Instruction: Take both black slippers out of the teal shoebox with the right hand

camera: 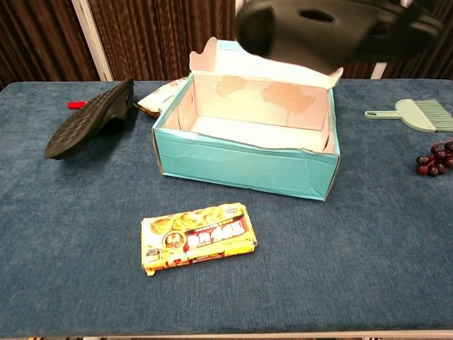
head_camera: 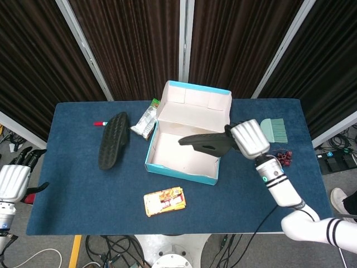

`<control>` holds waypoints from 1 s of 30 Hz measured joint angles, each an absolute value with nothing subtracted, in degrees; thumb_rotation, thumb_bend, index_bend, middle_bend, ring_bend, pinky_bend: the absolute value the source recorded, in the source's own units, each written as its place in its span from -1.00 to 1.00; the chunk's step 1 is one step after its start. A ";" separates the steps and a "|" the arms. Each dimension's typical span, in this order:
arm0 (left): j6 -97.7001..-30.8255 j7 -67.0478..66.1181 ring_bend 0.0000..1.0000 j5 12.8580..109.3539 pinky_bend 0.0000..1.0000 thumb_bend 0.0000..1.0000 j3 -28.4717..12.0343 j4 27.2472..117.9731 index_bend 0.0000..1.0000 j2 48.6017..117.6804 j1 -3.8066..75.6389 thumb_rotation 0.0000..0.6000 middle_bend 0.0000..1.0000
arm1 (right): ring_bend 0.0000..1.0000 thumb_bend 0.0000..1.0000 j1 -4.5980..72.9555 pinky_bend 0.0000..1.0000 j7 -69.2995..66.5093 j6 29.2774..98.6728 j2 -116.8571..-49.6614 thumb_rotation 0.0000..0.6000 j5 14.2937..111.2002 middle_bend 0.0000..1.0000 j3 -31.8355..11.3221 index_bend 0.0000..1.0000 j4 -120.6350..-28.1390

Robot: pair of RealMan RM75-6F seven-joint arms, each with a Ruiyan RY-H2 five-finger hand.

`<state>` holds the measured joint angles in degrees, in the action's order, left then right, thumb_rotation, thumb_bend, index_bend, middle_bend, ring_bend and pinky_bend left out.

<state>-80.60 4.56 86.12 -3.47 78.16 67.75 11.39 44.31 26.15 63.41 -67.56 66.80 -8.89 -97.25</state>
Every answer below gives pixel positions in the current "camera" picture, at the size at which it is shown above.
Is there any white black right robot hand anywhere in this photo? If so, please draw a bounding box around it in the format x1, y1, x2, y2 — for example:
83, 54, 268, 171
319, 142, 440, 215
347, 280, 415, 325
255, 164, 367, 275
346, 33, 438, 64

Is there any black slide sandal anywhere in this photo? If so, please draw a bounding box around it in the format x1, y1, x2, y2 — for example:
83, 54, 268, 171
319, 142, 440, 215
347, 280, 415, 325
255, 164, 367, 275
234, 0, 445, 68
42, 78, 136, 160

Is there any light blue shoe box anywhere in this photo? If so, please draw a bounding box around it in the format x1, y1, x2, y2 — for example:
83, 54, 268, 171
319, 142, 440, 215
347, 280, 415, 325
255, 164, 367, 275
151, 37, 345, 202

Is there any yellow snack package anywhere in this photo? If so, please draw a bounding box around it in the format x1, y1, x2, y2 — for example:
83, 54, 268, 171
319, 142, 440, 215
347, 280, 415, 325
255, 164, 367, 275
140, 202, 258, 277

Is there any mint green hand brush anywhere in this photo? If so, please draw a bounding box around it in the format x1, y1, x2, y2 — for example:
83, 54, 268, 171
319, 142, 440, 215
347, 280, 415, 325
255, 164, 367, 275
364, 98, 453, 134

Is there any purple grape bunch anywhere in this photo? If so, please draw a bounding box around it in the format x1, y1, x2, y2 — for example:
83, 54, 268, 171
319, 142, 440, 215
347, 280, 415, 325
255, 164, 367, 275
415, 140, 453, 177

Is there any white green snack packet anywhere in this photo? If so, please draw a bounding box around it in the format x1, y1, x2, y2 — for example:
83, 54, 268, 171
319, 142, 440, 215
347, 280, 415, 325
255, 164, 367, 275
136, 78, 188, 119

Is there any blue table cloth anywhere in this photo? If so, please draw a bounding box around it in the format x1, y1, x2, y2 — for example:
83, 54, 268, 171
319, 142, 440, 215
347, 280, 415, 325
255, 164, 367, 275
0, 78, 453, 337

